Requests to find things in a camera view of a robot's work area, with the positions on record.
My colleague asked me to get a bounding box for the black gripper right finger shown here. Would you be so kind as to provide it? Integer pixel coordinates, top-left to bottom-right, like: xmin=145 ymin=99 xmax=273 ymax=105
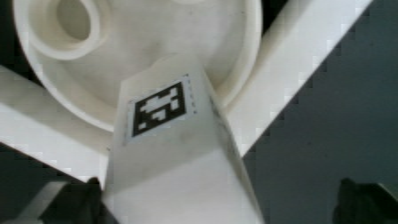
xmin=332 ymin=178 xmax=398 ymax=224

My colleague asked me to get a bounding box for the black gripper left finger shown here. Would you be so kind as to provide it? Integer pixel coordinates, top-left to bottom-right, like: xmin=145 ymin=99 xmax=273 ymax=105
xmin=10 ymin=177 xmax=120 ymax=224

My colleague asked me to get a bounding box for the white stool leg with tags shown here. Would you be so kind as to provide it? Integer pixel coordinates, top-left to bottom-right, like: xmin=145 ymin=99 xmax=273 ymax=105
xmin=102 ymin=54 xmax=264 ymax=224

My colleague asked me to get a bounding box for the white round stool seat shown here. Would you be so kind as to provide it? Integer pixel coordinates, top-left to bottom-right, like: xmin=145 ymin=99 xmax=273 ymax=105
xmin=12 ymin=0 xmax=262 ymax=131

